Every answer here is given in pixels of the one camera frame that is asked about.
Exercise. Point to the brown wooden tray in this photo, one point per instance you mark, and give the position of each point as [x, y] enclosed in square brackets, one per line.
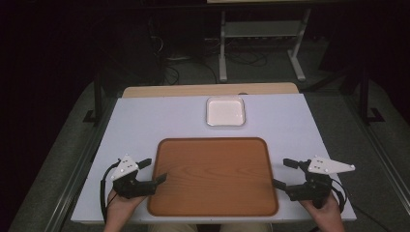
[212, 177]

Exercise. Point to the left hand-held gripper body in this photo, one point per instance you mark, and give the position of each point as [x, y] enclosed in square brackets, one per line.
[129, 188]

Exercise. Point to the person's left hand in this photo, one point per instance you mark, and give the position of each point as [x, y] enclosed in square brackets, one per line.
[121, 208]

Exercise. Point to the black metal stand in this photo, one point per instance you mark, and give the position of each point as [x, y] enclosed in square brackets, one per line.
[365, 96]
[97, 100]

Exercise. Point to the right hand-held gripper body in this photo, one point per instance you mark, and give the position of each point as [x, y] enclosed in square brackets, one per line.
[314, 190]

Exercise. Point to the white metal table frame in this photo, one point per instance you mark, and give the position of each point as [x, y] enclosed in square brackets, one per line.
[262, 29]

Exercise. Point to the person's right hand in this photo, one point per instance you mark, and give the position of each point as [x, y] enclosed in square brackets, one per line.
[325, 214]

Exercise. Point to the white square dish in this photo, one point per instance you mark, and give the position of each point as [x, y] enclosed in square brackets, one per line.
[225, 111]

